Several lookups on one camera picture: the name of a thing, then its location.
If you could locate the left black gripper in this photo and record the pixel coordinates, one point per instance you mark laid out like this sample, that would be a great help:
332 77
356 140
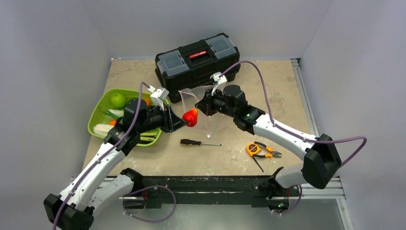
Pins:
171 122

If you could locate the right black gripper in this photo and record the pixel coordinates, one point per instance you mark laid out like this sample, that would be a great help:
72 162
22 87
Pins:
205 103

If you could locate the clear zip top bag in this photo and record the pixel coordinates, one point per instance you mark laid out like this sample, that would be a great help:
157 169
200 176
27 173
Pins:
209 125

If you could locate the orange green mango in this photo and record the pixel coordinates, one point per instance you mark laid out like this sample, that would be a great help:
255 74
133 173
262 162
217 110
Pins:
147 102

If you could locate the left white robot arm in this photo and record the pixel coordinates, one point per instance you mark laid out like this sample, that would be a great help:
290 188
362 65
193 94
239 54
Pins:
75 207

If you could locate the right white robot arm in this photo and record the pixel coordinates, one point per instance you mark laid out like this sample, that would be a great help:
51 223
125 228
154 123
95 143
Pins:
319 155

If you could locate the black yellow screwdriver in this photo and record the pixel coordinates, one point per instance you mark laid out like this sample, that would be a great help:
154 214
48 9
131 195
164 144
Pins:
188 142

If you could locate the green celery stalks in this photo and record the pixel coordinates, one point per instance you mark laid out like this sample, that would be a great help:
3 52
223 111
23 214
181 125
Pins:
150 136

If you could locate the black plastic toolbox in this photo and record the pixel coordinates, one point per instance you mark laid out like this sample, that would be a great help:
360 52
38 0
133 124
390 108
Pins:
192 65

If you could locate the green apple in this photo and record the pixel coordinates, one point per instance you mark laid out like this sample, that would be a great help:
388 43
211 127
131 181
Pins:
118 101

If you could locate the orange tape measure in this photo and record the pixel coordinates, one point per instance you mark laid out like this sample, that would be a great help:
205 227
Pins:
252 149

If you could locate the green chilli pepper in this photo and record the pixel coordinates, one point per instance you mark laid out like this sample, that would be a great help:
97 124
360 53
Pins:
110 114

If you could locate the green plastic tray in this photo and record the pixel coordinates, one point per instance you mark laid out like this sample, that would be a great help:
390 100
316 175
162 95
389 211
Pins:
104 104

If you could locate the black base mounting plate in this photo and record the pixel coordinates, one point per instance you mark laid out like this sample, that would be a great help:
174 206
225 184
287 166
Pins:
256 191

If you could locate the white bok choy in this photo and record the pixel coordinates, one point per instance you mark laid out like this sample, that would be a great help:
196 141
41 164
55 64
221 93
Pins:
101 126

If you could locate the orange black pliers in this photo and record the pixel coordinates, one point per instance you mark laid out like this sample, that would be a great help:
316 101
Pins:
270 153

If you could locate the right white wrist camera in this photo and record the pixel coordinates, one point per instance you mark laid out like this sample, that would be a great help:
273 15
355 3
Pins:
219 82

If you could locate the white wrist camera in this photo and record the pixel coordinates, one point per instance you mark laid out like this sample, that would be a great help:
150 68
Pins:
158 96
219 82

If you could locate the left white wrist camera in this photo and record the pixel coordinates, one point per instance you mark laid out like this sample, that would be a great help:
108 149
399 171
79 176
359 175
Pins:
158 96

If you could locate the aluminium frame rails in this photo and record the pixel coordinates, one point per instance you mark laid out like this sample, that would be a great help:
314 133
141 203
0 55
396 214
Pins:
275 78

